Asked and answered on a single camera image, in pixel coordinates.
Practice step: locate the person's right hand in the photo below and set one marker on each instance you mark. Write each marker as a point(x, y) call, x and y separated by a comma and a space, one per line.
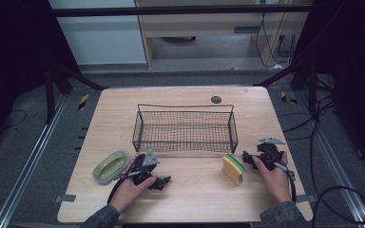
point(275, 183)

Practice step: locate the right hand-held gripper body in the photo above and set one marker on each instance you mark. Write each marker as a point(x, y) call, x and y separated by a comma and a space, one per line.
point(270, 153)

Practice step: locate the aluminium floor rail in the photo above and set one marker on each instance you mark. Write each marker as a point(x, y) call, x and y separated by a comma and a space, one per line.
point(28, 164)
point(339, 177)

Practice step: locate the person's left hand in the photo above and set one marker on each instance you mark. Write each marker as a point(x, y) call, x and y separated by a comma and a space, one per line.
point(128, 193)

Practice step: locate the grey round table grommet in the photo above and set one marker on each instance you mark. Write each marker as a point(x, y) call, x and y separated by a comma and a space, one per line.
point(216, 99)

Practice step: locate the light wooden desk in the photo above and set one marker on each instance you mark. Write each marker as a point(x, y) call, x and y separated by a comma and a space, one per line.
point(202, 22)

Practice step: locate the black metal stand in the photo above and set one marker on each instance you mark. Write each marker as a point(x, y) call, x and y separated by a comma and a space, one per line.
point(49, 95)
point(312, 91)

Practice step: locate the grey tape strip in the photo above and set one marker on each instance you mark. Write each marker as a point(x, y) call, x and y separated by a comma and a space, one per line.
point(65, 198)
point(307, 198)

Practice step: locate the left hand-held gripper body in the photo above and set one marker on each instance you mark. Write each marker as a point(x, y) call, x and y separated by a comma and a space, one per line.
point(145, 172)

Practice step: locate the yellow green sponge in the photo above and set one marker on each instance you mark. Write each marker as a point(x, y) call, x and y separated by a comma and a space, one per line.
point(232, 169)

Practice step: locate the white plug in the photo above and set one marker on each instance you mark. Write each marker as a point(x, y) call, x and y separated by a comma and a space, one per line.
point(277, 66)

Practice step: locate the black horizontal frame bar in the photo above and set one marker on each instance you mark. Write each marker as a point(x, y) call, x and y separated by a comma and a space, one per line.
point(177, 10)

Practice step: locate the white cabinet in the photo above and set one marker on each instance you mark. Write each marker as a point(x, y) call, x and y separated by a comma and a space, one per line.
point(101, 41)

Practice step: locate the yellow black striped tape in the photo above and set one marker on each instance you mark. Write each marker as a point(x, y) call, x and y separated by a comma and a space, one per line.
point(287, 98)
point(83, 102)

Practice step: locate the black curtain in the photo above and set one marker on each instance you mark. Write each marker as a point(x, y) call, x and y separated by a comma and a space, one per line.
point(355, 79)
point(12, 63)

